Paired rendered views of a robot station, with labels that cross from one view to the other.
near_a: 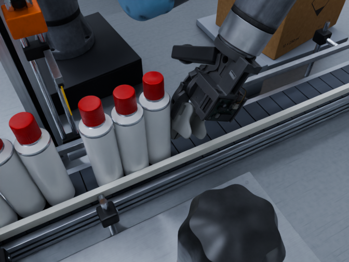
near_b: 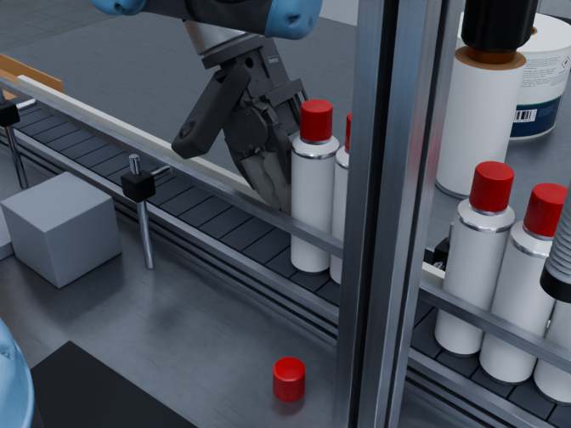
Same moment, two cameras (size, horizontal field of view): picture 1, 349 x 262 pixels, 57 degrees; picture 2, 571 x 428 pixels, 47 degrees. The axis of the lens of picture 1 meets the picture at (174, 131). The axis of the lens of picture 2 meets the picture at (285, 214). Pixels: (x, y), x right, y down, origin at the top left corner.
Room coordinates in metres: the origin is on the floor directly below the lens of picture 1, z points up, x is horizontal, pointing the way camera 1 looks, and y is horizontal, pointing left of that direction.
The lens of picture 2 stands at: (0.64, 0.58, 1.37)
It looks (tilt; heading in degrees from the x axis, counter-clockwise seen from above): 35 degrees down; 248
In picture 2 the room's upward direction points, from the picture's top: straight up
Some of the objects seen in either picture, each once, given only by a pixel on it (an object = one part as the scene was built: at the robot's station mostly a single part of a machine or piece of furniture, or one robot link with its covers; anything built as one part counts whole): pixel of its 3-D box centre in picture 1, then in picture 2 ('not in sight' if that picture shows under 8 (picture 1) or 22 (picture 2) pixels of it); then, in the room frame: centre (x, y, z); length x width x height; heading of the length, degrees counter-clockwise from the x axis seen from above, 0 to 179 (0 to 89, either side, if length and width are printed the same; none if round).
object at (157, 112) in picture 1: (156, 122); (313, 189); (0.38, 0.03, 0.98); 0.05 x 0.05 x 0.20
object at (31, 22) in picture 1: (59, 106); not in sight; (0.36, 0.18, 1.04); 0.10 x 0.04 x 0.33; 27
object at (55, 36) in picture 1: (61, 26); not in sight; (0.74, 0.29, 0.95); 0.15 x 0.15 x 0.10
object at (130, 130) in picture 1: (131, 135); (357, 203); (0.35, 0.07, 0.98); 0.05 x 0.05 x 0.20
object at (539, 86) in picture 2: not in sight; (502, 71); (-0.08, -0.22, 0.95); 0.20 x 0.20 x 0.14
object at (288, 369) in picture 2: not in sight; (289, 378); (0.46, 0.16, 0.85); 0.03 x 0.03 x 0.03
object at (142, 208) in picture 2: not in sight; (155, 206); (0.53, -0.11, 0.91); 0.07 x 0.03 x 0.17; 27
